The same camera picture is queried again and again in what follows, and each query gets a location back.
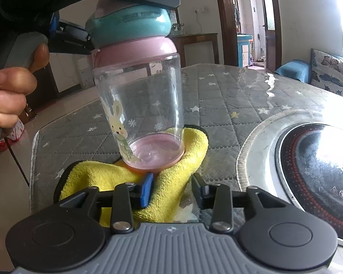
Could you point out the glass jar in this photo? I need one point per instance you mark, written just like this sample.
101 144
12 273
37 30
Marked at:
175 29
182 29

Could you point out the grey quilted star table cover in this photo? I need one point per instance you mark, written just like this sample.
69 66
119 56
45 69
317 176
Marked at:
217 105

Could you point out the clear pink baby bottle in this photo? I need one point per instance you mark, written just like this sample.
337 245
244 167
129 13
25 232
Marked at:
140 105

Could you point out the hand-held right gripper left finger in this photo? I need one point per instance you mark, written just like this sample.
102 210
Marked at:
147 189

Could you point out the butterfly print cushion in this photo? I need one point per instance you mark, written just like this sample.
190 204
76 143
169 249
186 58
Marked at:
333 71

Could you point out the yellow microfibre cloth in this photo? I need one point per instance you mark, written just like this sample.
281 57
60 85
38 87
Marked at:
174 177

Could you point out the round metal table insert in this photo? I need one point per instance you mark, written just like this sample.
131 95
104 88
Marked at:
257 154

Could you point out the wooden door with glass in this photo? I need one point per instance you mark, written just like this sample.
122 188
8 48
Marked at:
273 20

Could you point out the black induction cooker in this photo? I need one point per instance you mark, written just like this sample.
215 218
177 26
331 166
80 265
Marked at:
320 177

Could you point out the red patterned bag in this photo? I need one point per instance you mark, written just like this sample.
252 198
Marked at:
15 131

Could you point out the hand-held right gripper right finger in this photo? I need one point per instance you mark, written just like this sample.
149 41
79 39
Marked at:
200 189

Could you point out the wall socket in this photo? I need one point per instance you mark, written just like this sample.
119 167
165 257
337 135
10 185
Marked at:
200 9

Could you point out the dark wooden table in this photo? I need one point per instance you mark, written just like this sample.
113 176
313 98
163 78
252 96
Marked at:
194 45

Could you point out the light blue cabinet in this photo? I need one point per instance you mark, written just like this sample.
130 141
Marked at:
244 48

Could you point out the person's left hand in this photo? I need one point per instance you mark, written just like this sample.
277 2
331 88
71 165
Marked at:
8 97

